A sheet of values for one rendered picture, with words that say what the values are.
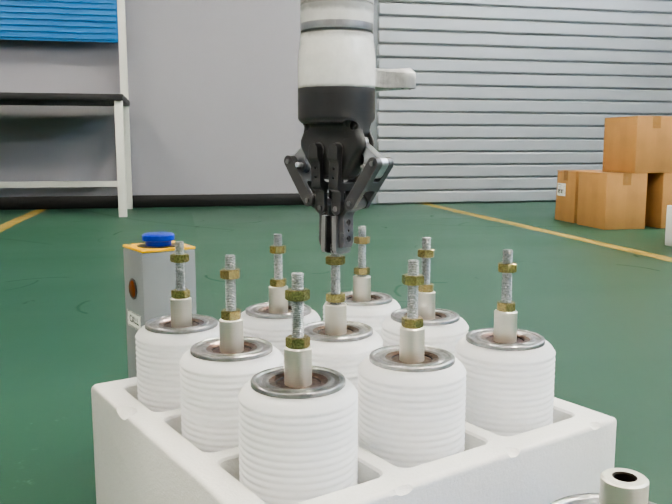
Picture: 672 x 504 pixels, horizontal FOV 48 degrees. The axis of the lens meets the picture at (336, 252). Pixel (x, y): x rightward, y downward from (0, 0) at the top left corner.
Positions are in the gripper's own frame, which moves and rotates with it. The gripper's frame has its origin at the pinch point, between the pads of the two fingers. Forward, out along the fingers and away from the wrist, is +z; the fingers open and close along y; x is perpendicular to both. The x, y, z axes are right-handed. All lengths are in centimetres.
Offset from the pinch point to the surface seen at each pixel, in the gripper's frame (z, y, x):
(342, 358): 11.5, 3.7, -3.0
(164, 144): -7, -414, 261
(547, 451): 18.1, 21.2, 4.9
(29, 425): 36, -62, -4
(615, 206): 24, -111, 337
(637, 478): 6.9, 37.9, -19.5
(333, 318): 8.4, 0.6, -1.0
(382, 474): 17.1, 14.8, -10.4
